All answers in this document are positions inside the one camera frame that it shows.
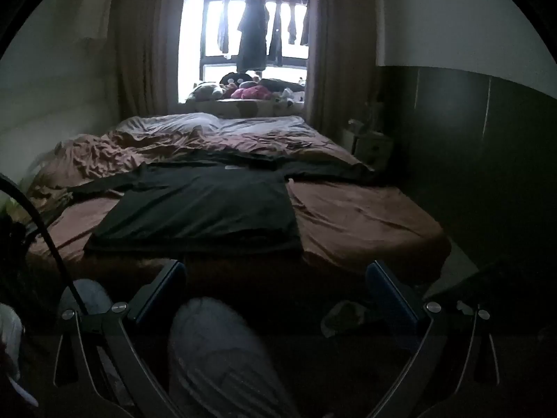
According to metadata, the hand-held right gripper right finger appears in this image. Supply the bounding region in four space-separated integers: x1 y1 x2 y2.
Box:
366 260 501 418

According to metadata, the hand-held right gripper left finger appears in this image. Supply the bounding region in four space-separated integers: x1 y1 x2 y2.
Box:
52 260 188 418

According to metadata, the black t-shirt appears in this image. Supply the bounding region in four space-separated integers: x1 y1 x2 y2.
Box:
65 157 375 255

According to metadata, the small grey cloth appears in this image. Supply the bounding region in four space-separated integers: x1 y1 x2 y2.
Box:
321 300 370 336

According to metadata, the bed with brown sheet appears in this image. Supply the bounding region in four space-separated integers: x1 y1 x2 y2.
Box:
24 113 453 297

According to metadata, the person's left leg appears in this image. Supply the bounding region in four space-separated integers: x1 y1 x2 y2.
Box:
58 279 114 318

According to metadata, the person's leg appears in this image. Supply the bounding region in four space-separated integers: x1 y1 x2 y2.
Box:
167 297 301 418
58 279 114 318

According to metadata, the person's right leg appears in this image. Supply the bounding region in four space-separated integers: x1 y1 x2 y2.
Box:
167 297 301 418

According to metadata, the crumpled brown duvet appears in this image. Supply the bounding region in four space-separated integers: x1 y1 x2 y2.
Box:
30 113 375 192

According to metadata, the white nightstand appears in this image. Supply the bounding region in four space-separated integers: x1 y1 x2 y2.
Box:
342 117 394 168

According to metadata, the dark wardrobe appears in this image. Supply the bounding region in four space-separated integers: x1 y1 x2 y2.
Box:
374 65 557 271

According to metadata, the brown plush toy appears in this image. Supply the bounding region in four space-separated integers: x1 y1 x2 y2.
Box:
187 83 227 102

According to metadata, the pink plush toy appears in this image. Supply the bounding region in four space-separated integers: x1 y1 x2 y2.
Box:
230 86 270 100

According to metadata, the black plush toy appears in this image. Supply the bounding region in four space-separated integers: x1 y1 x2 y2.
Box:
220 72 257 90

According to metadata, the dark cushion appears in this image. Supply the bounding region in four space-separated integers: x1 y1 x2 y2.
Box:
259 78 305 92

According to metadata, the brown curtain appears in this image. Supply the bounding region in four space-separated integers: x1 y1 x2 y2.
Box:
115 0 192 118
305 0 384 149

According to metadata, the window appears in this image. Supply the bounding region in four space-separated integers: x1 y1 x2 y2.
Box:
178 0 312 105

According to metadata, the hanging grey shirt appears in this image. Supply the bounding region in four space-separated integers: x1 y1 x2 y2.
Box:
218 0 232 55

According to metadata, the hanging dark garment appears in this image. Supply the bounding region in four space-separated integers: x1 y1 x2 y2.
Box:
287 0 299 46
300 0 312 46
267 0 283 62

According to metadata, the black cable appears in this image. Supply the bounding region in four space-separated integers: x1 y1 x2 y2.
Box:
0 173 88 314

